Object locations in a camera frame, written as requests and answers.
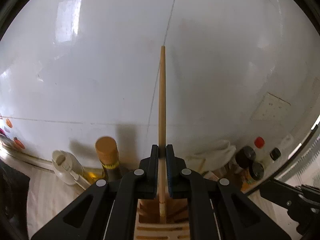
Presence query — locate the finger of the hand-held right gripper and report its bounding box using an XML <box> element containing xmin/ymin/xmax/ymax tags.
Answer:
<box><xmin>260</xmin><ymin>179</ymin><xmax>320</xmax><ymax>235</ymax></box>

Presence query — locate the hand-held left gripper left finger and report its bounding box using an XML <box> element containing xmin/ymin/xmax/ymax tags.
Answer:
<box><xmin>30</xmin><ymin>144</ymin><xmax>160</xmax><ymax>240</ymax></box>

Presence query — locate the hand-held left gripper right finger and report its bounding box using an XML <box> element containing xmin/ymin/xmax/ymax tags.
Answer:
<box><xmin>165</xmin><ymin>144</ymin><xmax>293</xmax><ymax>240</ymax></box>

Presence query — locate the beige cylindrical utensil holder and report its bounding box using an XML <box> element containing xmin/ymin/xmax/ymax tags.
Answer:
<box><xmin>134</xmin><ymin>197</ymin><xmax>192</xmax><ymax>240</ymax></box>

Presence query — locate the light wooden chopstick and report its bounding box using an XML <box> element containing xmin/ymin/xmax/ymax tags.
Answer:
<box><xmin>158</xmin><ymin>46</ymin><xmax>167</xmax><ymax>224</ymax></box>

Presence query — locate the small black cap bottle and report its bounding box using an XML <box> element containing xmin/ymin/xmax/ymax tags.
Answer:
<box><xmin>269</xmin><ymin>147</ymin><xmax>282</xmax><ymax>161</ymax></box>

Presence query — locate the dark bottle gold cap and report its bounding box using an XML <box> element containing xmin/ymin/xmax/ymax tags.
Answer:
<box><xmin>94</xmin><ymin>135</ymin><xmax>130</xmax><ymax>183</ymax></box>

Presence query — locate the glass jar dark lid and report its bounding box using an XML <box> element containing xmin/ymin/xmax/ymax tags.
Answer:
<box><xmin>235</xmin><ymin>146</ymin><xmax>257</xmax><ymax>174</ymax></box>

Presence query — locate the glass sliding door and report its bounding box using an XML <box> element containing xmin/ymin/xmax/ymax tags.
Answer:
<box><xmin>275</xmin><ymin>115</ymin><xmax>320</xmax><ymax>193</ymax></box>

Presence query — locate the clear oil bottle white cap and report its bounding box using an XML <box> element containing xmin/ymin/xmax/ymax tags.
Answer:
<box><xmin>51</xmin><ymin>150</ymin><xmax>93</xmax><ymax>189</ymax></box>

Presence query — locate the striped cat print tablecloth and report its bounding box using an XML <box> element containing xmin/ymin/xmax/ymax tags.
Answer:
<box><xmin>25</xmin><ymin>166</ymin><xmax>304</xmax><ymax>240</ymax></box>

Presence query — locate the black gas stove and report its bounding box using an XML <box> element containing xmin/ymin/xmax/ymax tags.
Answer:
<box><xmin>0</xmin><ymin>159</ymin><xmax>30</xmax><ymax>230</ymax></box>

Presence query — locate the white wall socket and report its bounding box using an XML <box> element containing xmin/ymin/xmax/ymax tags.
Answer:
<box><xmin>250</xmin><ymin>92</ymin><xmax>292</xmax><ymax>121</ymax></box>

